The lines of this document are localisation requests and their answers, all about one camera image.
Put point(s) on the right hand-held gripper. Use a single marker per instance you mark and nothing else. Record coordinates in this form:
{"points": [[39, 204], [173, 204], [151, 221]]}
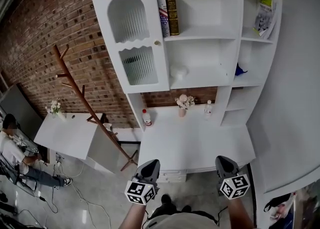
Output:
{"points": [[235, 186]]}

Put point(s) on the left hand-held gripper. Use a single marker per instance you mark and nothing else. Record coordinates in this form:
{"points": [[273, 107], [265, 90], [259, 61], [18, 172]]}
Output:
{"points": [[140, 190]]}

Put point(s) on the white object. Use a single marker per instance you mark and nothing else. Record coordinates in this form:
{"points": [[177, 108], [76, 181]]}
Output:
{"points": [[178, 71]]}

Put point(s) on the white shelf cabinet with desk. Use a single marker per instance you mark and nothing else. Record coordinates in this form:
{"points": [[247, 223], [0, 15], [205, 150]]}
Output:
{"points": [[200, 55]]}

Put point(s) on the person's right forearm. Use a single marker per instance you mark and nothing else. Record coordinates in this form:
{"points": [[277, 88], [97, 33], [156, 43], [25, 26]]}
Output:
{"points": [[241, 213]]}

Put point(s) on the person's left forearm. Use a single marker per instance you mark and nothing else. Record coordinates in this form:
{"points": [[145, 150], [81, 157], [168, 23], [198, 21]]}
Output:
{"points": [[132, 216]]}

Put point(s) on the white table top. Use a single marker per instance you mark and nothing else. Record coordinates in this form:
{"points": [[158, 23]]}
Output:
{"points": [[190, 143]]}

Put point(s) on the person's black shoe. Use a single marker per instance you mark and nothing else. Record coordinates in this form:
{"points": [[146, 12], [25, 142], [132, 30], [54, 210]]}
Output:
{"points": [[186, 208], [166, 199]]}

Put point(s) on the red cap white bottle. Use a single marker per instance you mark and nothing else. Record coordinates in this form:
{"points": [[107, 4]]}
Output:
{"points": [[147, 119]]}

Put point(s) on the clear water bottle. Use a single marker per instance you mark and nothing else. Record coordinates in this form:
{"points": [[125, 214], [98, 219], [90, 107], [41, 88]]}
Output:
{"points": [[208, 110]]}

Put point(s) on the person's light shirt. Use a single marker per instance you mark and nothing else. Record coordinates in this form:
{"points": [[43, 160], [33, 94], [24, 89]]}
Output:
{"points": [[180, 221]]}

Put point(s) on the pink flowers in vase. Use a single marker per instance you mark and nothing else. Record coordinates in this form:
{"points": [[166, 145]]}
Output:
{"points": [[184, 103]]}

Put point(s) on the small white table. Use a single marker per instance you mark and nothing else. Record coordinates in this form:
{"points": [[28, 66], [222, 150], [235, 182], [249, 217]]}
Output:
{"points": [[65, 135]]}

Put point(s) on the blue cloth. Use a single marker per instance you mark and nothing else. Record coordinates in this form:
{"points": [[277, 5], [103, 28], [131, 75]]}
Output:
{"points": [[240, 70]]}

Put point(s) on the wooden coat rack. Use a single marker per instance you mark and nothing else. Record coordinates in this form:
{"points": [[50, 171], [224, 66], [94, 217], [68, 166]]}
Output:
{"points": [[82, 98]]}

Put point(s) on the white flowers in vase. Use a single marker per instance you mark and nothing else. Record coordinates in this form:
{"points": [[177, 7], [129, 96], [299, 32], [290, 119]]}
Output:
{"points": [[55, 108]]}

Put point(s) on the gold door knob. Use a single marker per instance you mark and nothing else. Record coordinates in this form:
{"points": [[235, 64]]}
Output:
{"points": [[157, 42]]}

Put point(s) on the white cabinet door ribbed glass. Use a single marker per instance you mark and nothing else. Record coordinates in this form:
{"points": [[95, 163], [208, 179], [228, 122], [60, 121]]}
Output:
{"points": [[140, 35]]}

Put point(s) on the grey cabinet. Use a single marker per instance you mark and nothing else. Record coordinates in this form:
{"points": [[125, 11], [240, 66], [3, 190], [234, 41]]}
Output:
{"points": [[17, 108]]}

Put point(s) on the green and white magazine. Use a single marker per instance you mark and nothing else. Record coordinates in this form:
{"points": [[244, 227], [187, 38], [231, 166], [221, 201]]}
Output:
{"points": [[264, 18]]}

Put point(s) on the brown gold book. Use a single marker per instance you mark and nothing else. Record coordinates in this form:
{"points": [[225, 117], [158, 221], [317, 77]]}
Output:
{"points": [[172, 14]]}

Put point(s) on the flag print book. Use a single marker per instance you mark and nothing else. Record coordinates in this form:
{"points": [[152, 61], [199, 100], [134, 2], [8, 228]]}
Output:
{"points": [[162, 13]]}

